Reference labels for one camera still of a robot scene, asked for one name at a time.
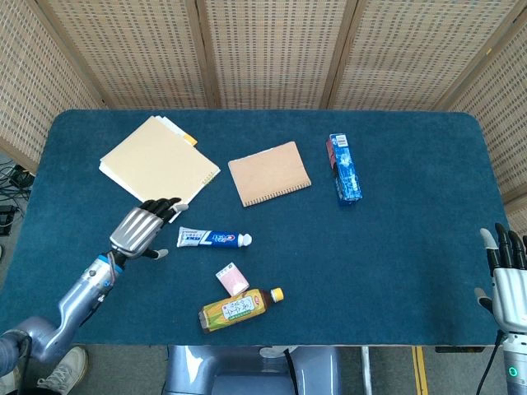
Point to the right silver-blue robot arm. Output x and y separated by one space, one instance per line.
516 366

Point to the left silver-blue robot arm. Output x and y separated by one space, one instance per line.
74 296

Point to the blue cardboard toothpaste box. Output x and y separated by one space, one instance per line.
348 173

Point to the dark blue table cloth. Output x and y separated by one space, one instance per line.
370 267

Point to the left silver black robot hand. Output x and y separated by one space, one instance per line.
136 230

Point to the cream paper folder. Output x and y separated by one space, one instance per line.
156 160

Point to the pink tissue pack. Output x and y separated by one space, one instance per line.
232 280

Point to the yellow corn tea bottle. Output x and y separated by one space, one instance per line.
234 310

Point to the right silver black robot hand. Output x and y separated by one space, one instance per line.
510 292

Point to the tan spiral notebook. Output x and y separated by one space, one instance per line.
267 173

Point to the white metal table leg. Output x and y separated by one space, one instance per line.
366 370

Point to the white sneaker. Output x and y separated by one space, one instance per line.
66 370

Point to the woven bamboo screen panel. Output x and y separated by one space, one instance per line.
136 53
506 123
403 53
271 53
33 82

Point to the silver-blue robot torso base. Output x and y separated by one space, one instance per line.
247 378

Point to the blue white toothpaste tube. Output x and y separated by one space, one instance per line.
210 238

